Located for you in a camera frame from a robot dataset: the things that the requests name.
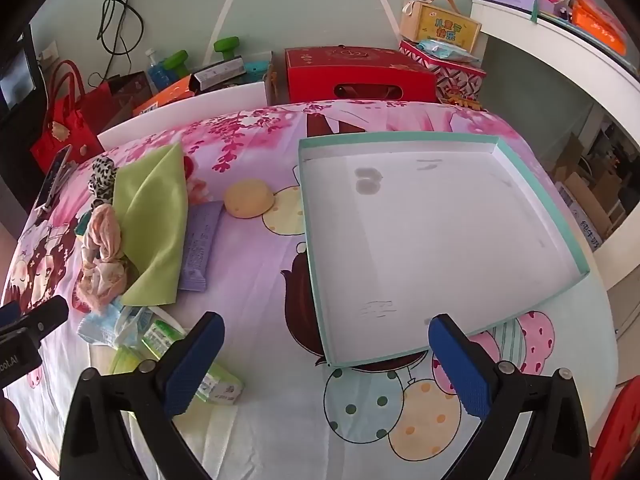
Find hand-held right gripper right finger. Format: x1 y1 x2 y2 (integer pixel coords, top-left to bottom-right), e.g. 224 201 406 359
427 314 593 480

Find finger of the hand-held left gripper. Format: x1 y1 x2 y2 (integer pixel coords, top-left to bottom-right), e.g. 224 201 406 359
0 295 69 343

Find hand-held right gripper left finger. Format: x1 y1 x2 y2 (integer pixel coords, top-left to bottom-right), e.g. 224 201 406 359
59 311 226 480

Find blue face mask packet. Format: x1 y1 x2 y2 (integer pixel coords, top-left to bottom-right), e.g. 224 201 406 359
77 305 153 351

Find pink fabric scrunchie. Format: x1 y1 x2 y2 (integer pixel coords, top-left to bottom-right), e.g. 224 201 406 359
75 203 132 313

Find purple packet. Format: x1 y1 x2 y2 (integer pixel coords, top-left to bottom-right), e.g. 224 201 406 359
177 201 226 292

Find teal-edged white shallow box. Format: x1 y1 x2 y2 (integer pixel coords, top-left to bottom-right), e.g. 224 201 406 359
298 132 592 368

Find light green cloth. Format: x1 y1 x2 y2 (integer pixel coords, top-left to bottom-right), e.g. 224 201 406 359
112 142 191 307

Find leopard print scrunchie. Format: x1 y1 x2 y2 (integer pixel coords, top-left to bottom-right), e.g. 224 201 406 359
88 156 118 211

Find tan round sponge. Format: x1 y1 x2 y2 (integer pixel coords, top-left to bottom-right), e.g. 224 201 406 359
223 178 277 219

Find cream cloth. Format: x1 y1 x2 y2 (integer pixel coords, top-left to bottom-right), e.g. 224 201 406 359
125 400 241 480

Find pink printed bedsheet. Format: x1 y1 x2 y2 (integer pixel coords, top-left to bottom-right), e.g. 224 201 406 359
2 100 616 480

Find phone in clip holder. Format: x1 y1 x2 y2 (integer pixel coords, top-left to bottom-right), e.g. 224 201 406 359
35 146 76 213

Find red stool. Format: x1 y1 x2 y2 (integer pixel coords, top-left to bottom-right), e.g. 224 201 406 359
590 377 640 480

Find red gift bag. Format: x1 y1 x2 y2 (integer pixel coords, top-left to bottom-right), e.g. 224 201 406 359
30 60 113 173

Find white printed carton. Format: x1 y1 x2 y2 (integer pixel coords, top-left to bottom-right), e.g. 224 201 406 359
554 180 607 256

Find black screen device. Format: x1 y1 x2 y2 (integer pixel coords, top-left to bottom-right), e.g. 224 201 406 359
0 25 40 113

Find white bed board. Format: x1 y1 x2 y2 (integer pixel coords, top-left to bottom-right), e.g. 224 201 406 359
97 82 268 147

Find dark brown box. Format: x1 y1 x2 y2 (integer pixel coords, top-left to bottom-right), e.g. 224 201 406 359
106 72 152 113

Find brown cardboard box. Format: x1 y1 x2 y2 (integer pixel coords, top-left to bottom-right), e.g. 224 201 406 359
565 130 633 231

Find orange box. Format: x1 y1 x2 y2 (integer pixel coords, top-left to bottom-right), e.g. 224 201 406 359
131 76 198 117

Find blue liquid bottle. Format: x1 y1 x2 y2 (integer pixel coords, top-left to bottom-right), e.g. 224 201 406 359
145 49 177 92

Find small red yellow box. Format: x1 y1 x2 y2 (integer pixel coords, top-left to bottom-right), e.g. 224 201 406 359
444 91 484 112

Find red patterned tin box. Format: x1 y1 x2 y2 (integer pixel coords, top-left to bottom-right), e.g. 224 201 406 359
398 40 487 103

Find black and white box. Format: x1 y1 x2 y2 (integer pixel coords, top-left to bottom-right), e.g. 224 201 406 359
191 57 247 95

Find teal plastic item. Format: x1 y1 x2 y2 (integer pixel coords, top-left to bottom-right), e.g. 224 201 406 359
242 57 275 82

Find green dumbbell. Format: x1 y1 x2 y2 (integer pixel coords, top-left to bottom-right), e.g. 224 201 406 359
161 36 242 78

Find blue wet wipes pack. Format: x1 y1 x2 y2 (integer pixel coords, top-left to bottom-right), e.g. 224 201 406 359
416 37 482 65

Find red gift box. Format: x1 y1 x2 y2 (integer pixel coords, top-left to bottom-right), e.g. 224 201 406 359
284 46 438 106

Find white desk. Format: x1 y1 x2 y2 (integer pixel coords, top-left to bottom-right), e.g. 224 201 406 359
470 0 640 351

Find orange packet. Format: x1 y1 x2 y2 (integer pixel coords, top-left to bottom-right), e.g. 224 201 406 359
570 0 628 56

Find white wall socket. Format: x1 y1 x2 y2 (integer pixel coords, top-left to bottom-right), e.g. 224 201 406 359
39 44 62 72

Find black cables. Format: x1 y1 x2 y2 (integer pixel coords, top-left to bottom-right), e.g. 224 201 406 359
87 0 146 88

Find tan carry box with handle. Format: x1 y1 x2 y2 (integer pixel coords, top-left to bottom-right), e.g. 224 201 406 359
400 0 482 53

